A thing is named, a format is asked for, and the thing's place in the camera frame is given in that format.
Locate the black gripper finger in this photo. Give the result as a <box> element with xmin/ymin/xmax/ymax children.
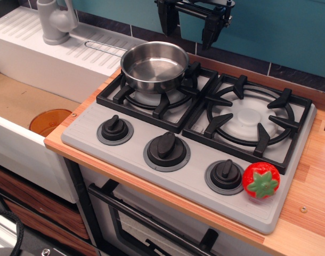
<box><xmin>158</xmin><ymin>2</ymin><xmax>179</xmax><ymax>36</ymax></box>
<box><xmin>202</xmin><ymin>17</ymin><xmax>224</xmax><ymax>50</ymax></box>

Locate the black left stove knob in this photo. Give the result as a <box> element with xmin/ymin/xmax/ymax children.
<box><xmin>96</xmin><ymin>115</ymin><xmax>134</xmax><ymax>146</ymax></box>

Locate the black stove knob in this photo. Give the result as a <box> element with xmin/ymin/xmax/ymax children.
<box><xmin>143</xmin><ymin>132</ymin><xmax>191</xmax><ymax>172</ymax></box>
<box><xmin>96</xmin><ymin>115</ymin><xmax>134</xmax><ymax>146</ymax></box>
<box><xmin>205</xmin><ymin>159</ymin><xmax>244</xmax><ymax>196</ymax></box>

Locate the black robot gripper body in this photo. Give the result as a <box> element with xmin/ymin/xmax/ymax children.
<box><xmin>155</xmin><ymin>1</ymin><xmax>235</xmax><ymax>27</ymax></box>

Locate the white toy sink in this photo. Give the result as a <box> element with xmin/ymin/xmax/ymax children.
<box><xmin>0</xmin><ymin>7</ymin><xmax>141</xmax><ymax>203</ymax></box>

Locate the black burner grate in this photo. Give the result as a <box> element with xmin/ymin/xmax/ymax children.
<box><xmin>96</xmin><ymin>62</ymin><xmax>219</xmax><ymax>133</ymax></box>
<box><xmin>182</xmin><ymin>75</ymin><xmax>316</xmax><ymax>175</ymax></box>

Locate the black braided cable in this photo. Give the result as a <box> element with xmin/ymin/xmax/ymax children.
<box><xmin>0</xmin><ymin>209</ymin><xmax>25</xmax><ymax>256</ymax></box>

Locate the black middle stove knob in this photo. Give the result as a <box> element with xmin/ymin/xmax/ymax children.
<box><xmin>143</xmin><ymin>132</ymin><xmax>191</xmax><ymax>172</ymax></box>

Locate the black left burner grate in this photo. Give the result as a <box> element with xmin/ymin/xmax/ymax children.
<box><xmin>96</xmin><ymin>62</ymin><xmax>219</xmax><ymax>133</ymax></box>

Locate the black right burner grate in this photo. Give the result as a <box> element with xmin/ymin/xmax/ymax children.
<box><xmin>182</xmin><ymin>75</ymin><xmax>316</xmax><ymax>175</ymax></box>

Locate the wooden drawer front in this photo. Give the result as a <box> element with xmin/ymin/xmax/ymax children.
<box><xmin>0</xmin><ymin>166</ymin><xmax>97</xmax><ymax>255</ymax></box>

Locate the stainless steel pot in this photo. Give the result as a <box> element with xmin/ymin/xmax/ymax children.
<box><xmin>84</xmin><ymin>40</ymin><xmax>189</xmax><ymax>94</ymax></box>

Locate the red plastic strawberry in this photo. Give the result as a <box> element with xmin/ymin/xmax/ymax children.
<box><xmin>242</xmin><ymin>162</ymin><xmax>280</xmax><ymax>199</ymax></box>

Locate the oven door with black handle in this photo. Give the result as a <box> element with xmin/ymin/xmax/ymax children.
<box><xmin>87</xmin><ymin>179</ymin><xmax>261</xmax><ymax>255</ymax></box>

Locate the white left burner disc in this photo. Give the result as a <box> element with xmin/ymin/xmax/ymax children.
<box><xmin>131</xmin><ymin>90</ymin><xmax>190</xmax><ymax>109</ymax></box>

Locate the orange plastic bowl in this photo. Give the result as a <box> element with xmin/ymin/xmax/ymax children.
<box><xmin>29</xmin><ymin>109</ymin><xmax>72</xmax><ymax>137</ymax></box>

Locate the grey toy faucet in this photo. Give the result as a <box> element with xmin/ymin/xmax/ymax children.
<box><xmin>37</xmin><ymin>0</ymin><xmax>78</xmax><ymax>45</ymax></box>

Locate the grey toy stove top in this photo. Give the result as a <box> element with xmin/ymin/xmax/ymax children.
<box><xmin>60</xmin><ymin>63</ymin><xmax>318</xmax><ymax>235</ymax></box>

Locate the black right stove knob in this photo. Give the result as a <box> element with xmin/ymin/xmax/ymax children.
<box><xmin>205</xmin><ymin>159</ymin><xmax>244</xmax><ymax>196</ymax></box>

